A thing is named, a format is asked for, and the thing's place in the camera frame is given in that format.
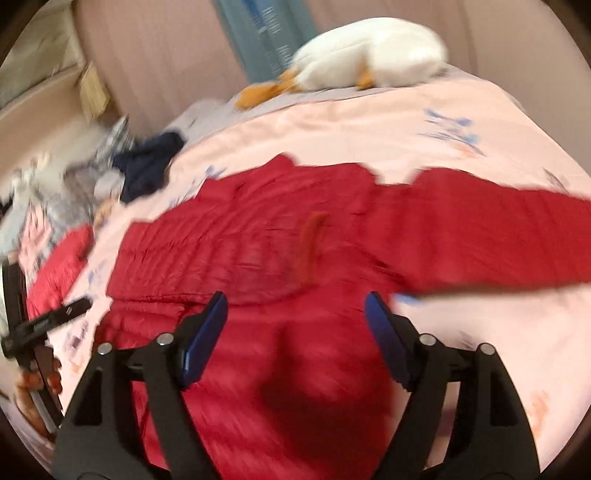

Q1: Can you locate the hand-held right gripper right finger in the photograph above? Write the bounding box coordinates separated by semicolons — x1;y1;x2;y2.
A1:
364;291;541;480

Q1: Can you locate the red down jacket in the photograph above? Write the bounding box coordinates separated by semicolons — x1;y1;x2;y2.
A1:
95;154;591;480

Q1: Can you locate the woven straw basket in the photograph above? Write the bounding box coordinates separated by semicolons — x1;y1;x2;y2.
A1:
78;62;112;118

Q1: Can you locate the person's left hand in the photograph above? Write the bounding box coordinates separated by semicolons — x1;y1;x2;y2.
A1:
16;357;64;437

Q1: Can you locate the grey bed sheet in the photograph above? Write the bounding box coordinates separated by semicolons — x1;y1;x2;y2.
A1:
164;60;462;148

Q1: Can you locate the white shelf cabinet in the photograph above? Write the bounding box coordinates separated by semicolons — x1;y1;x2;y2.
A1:
0;0;93;112

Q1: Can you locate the white duck plush toy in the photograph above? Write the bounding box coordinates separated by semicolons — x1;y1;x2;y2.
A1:
235;17;450;110

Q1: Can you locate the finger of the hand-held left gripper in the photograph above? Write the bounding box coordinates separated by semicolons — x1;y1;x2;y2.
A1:
1;260;27;332
0;296;92;359

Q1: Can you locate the folded red garment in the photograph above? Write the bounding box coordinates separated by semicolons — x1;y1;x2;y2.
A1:
28;226;95;319

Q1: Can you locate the pink printed blanket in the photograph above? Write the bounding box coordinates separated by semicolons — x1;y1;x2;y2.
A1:
9;78;591;472

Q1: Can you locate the small orange cloth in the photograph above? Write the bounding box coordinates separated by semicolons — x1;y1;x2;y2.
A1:
93;199;116;227

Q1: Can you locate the plaid pillow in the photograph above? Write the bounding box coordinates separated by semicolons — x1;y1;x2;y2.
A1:
60;115;134;222

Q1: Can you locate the blue curtain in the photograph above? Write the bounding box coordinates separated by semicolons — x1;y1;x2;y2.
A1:
215;0;319;86

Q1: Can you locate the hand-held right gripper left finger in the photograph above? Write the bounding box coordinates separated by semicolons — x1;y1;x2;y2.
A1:
53;291;229;480

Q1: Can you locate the navy blue garment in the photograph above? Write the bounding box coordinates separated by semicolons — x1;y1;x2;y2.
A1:
112;133;185;204

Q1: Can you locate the grey cloth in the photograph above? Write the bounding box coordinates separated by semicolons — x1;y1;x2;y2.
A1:
95;171;125;199

